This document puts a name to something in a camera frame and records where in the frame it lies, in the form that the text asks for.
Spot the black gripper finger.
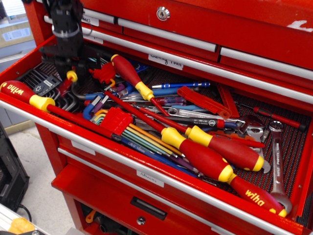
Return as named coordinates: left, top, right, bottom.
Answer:
left=75, top=61, right=88, bottom=86
left=55, top=60, right=70, bottom=81

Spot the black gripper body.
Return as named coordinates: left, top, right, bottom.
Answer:
left=39, top=36, right=101, bottom=71

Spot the small red yellow screwdriver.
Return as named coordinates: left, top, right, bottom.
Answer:
left=58, top=70, right=78, bottom=97

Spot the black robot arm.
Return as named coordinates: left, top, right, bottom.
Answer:
left=23, top=0, right=101, bottom=85

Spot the red hex key holder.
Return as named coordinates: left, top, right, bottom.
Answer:
left=89, top=62, right=115, bottom=85

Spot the black torx key set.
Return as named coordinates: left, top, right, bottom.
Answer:
left=17, top=69, right=79, bottom=113

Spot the white markers label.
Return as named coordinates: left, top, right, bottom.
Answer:
left=82, top=15, right=99, bottom=26

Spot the large wiha screwdriver left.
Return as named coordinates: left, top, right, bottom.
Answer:
left=0, top=80, right=122, bottom=141

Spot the large wiha screwdriver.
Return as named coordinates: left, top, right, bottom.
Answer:
left=0, top=80, right=122, bottom=141
left=105, top=92, right=287, bottom=217

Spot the red yellow screwdriver upper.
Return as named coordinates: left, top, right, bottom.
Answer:
left=111, top=54, right=170, bottom=117

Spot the rainbow hex key set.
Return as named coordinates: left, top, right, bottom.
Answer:
left=90, top=109, right=185, bottom=158

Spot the blue aluminium precision screwdriver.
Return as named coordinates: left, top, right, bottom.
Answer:
left=152, top=82, right=210, bottom=89

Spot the white cutting tools label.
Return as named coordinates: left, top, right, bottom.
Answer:
left=148, top=54, right=184, bottom=70

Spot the chrome cabinet lock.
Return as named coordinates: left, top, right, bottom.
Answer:
left=156, top=6, right=170, bottom=21

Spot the orange red bit holder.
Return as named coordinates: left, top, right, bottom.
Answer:
left=177, top=86, right=232, bottom=118

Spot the black red wiha screwdriver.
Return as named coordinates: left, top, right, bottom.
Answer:
left=148, top=116, right=226, bottom=128

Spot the red tool chest cabinet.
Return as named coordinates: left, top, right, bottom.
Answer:
left=22, top=0, right=313, bottom=235

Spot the black box on floor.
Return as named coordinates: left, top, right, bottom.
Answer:
left=0, top=126, right=29, bottom=212

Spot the red yellow screwdriver right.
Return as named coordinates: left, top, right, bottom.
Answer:
left=139, top=107, right=270, bottom=173

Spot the large wiha screwdriver front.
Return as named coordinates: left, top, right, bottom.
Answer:
left=105, top=92, right=287, bottom=217

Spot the slim red black screwdriver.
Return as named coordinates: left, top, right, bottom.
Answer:
left=252, top=107, right=307, bottom=131

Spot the silver adjustable wrench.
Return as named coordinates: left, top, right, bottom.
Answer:
left=167, top=107, right=267, bottom=140

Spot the open red tool drawer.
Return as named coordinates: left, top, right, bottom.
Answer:
left=0, top=34, right=313, bottom=235

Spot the silver combination wrench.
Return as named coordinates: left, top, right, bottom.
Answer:
left=269, top=120, right=292, bottom=214

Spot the clear handle screwdriver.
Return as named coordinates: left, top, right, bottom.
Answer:
left=122, top=96, right=187, bottom=106

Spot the red bit rail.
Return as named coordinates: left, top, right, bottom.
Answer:
left=217, top=83, right=240, bottom=118

